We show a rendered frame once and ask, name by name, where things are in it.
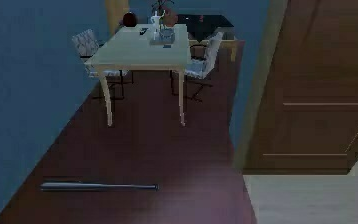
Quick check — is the potted house plant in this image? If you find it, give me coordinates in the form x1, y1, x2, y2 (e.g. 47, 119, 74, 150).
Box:
151, 0, 179, 29

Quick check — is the grey baseball bat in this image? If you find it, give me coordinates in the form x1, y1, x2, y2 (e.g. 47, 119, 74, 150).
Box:
40, 181, 160, 193

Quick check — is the yellow wooden door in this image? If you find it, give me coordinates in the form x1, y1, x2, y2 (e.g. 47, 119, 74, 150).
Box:
104, 0, 130, 36

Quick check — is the grey bowl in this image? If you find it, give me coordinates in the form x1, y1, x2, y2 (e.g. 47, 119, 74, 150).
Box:
159, 28, 175, 42

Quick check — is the brown wooden room door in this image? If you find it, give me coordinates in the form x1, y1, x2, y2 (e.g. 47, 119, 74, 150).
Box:
242, 0, 358, 176

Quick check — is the dark red ball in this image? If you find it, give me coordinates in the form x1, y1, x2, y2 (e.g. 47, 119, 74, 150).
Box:
122, 12, 137, 28

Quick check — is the white bottle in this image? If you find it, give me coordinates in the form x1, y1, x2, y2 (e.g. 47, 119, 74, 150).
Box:
150, 10, 162, 41

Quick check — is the pale wooden dining table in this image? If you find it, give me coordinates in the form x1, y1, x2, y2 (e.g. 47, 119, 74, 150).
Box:
83, 23, 193, 128

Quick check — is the white patterned chair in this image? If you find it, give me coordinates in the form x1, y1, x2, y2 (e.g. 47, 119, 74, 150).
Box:
169, 31, 224, 103
71, 28, 134, 100

